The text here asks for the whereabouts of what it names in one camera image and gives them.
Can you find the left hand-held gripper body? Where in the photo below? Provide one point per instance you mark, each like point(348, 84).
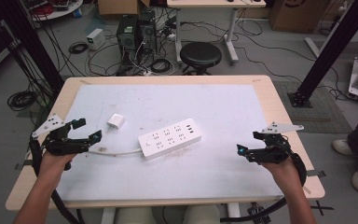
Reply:
point(62, 144)

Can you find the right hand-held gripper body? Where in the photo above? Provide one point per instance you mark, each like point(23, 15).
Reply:
point(272, 152)

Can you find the person's right hand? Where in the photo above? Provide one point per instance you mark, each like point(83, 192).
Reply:
point(280, 173)

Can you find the person's left hand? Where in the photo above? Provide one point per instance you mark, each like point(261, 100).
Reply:
point(54, 165)

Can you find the white charger adapter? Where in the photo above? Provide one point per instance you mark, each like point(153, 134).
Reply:
point(116, 120)

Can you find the black clamp under table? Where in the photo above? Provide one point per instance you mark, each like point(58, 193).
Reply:
point(258, 212)

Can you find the grey floor mat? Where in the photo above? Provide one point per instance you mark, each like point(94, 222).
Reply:
point(323, 115)

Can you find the white table mat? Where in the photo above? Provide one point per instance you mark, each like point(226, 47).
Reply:
point(174, 180)

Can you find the white floor power strip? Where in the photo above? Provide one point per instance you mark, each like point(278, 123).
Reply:
point(148, 73)

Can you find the white power supply box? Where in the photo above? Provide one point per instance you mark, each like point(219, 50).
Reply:
point(95, 38)

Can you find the black round stool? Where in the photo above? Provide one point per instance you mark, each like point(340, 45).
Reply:
point(200, 54)

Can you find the black computer tower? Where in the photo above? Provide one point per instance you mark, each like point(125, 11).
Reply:
point(148, 31)
point(127, 34)

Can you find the brown cardboard box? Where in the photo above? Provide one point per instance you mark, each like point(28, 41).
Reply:
point(298, 15)
point(118, 6)

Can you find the round white table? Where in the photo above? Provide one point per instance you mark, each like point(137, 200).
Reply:
point(56, 9)

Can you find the white-legged desk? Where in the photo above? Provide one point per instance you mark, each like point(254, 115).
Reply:
point(214, 3)

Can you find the black metal frame post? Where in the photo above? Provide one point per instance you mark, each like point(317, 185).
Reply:
point(332, 49)
point(31, 40)

